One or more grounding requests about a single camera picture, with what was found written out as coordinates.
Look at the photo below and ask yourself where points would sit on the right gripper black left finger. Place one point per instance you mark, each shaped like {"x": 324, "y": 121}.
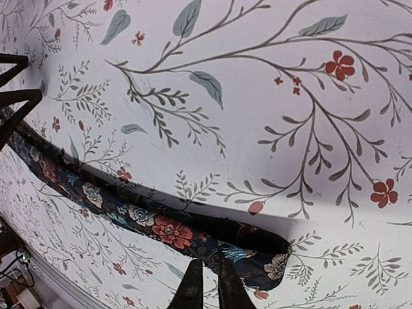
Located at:
{"x": 189, "y": 294}

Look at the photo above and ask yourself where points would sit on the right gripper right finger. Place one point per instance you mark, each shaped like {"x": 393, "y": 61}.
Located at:
{"x": 231, "y": 292}

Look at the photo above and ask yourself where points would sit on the dark floral tie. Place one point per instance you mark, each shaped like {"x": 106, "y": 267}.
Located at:
{"x": 258, "y": 256}

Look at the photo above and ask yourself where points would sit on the floral tablecloth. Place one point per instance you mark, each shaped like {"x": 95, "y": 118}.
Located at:
{"x": 291, "y": 116}

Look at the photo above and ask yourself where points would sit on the front aluminium rail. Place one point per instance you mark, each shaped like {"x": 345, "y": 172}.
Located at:
{"x": 54, "y": 289}

